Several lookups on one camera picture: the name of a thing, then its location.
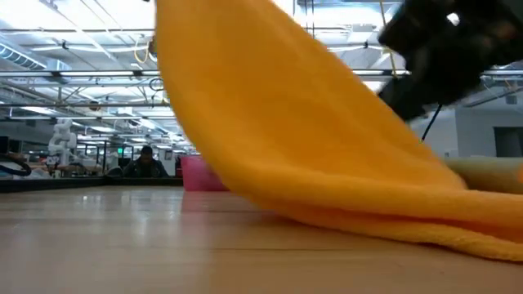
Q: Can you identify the orange microfiber towel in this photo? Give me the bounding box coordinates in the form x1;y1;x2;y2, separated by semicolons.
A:
154;0;523;262

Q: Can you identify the red plastic bin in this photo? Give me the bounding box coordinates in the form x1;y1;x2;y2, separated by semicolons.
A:
181;154;230;192

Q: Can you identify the white robot figure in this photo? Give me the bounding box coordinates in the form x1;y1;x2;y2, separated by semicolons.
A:
47;118;78;167

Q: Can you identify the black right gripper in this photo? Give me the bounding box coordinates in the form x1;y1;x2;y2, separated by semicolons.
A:
378;32;503;122

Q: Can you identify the black hanging cable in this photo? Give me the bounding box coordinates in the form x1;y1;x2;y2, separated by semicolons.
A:
304;0;316;33

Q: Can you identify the thick yellow hanging cable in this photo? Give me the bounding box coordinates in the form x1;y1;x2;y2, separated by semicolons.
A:
378;0;400;78

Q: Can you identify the pale green microfiber towel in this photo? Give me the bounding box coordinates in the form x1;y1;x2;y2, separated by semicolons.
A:
445;157;523;195

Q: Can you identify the person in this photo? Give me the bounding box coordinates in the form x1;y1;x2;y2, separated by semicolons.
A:
122;145;171;179

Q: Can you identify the large ceiling cable reel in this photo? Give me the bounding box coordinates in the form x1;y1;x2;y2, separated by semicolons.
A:
145;34;159;58

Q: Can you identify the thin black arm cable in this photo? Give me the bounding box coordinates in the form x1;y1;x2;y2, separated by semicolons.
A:
420;104;443;142

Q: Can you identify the black looped cable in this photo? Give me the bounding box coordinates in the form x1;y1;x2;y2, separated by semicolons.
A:
0;153;34;177

